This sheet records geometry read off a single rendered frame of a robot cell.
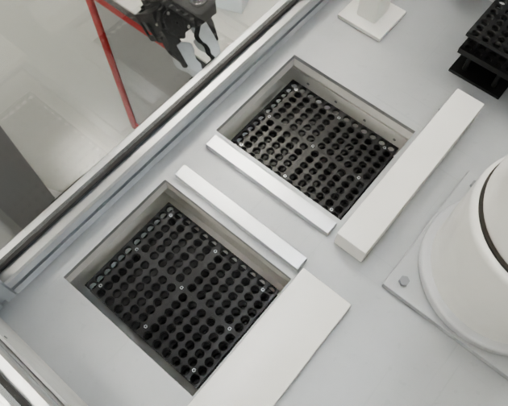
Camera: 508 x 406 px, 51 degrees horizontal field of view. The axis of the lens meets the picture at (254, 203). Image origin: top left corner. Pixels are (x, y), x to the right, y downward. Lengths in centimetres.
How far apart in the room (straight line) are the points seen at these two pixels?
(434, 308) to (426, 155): 22
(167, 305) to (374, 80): 49
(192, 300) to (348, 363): 24
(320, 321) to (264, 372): 10
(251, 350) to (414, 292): 23
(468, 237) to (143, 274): 45
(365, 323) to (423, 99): 39
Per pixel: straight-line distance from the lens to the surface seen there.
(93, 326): 75
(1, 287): 76
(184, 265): 80
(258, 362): 70
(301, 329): 71
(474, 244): 62
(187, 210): 90
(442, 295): 74
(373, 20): 99
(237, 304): 78
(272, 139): 89
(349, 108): 96
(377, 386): 73
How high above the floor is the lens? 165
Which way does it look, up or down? 64 degrees down
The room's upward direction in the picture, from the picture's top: straight up
